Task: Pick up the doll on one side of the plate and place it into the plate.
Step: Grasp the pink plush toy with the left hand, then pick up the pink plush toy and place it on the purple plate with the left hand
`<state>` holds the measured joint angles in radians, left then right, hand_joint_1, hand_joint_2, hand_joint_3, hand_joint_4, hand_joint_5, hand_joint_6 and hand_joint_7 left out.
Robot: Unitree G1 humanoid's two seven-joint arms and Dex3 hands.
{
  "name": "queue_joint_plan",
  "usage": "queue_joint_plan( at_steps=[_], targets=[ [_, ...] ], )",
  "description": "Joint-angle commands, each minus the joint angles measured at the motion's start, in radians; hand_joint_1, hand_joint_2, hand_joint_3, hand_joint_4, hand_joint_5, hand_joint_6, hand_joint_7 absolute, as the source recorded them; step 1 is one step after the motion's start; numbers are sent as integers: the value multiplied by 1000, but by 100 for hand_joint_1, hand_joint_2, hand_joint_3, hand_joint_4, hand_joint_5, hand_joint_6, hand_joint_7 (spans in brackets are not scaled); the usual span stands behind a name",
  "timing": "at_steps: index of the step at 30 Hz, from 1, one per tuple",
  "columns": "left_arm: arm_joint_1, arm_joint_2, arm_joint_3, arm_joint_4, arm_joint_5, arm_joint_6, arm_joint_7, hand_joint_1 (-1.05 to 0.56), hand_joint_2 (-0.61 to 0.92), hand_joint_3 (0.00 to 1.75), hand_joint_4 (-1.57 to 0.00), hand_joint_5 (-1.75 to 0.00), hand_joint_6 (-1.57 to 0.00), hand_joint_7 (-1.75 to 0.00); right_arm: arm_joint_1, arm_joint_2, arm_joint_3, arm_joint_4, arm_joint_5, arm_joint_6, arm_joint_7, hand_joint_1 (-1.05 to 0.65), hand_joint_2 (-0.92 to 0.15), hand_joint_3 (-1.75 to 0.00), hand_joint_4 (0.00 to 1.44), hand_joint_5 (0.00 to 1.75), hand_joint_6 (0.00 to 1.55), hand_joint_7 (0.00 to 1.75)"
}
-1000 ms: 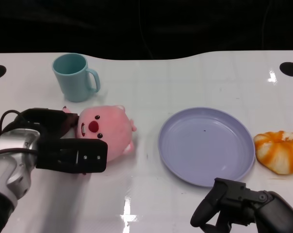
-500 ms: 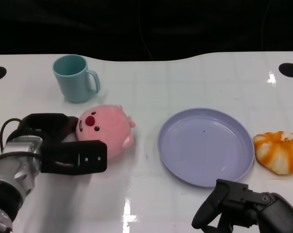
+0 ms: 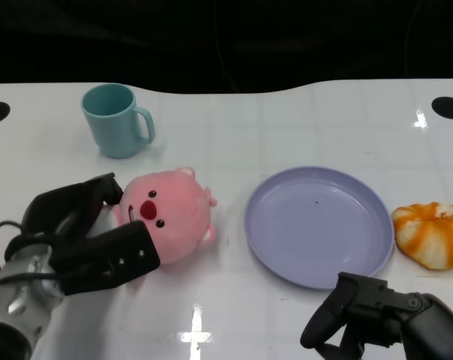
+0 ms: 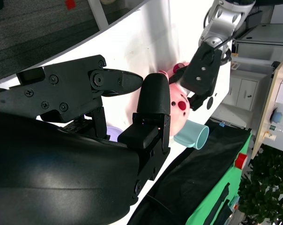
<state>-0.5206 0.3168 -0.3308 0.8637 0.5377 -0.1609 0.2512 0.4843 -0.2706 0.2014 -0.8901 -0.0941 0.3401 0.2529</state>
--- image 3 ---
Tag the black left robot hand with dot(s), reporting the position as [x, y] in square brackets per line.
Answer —
[99, 258]

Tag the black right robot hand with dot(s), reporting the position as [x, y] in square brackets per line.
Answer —
[372, 307]

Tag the lilac plastic plate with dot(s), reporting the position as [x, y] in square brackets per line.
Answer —
[318, 228]

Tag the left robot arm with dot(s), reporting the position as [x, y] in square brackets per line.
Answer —
[20, 300]

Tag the teal plastic mug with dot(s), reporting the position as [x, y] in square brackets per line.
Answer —
[112, 122]

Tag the pink plush beaver doll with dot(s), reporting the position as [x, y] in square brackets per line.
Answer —
[174, 217]

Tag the orange striped white bun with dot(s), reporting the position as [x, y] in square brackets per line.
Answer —
[431, 236]

